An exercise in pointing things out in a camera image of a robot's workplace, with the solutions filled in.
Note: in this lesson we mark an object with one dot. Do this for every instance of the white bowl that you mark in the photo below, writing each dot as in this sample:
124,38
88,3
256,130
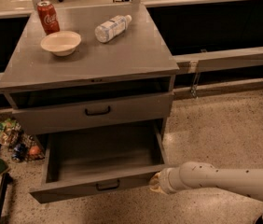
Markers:
61,43

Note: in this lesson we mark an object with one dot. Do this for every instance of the wire basket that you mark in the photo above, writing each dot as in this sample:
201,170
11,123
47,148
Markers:
28,141

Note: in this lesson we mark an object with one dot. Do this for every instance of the grey drawer cabinet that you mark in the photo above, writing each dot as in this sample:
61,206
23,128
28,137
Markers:
136,62

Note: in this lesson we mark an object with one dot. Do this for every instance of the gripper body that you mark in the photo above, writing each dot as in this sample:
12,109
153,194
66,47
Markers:
164,180

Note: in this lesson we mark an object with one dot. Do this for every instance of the grey drawer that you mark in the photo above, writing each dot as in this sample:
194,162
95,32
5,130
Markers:
61,118
99,160

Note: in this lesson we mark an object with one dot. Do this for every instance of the grey top drawer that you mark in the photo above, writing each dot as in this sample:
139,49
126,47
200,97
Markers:
61,118

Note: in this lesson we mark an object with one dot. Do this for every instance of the blue soda can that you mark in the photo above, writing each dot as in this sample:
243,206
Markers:
19,152

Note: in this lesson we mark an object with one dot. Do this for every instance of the black stand leg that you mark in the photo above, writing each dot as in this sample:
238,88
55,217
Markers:
6,179

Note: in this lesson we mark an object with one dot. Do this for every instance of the orange fruit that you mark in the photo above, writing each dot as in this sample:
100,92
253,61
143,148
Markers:
35,152

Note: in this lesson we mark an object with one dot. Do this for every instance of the clear plastic water bottle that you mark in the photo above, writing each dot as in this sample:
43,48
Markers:
112,28

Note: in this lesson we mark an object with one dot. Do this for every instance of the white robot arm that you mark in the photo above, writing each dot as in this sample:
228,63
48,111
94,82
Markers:
195,175

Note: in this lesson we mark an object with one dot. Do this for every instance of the red cola can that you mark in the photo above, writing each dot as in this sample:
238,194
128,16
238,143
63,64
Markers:
48,17

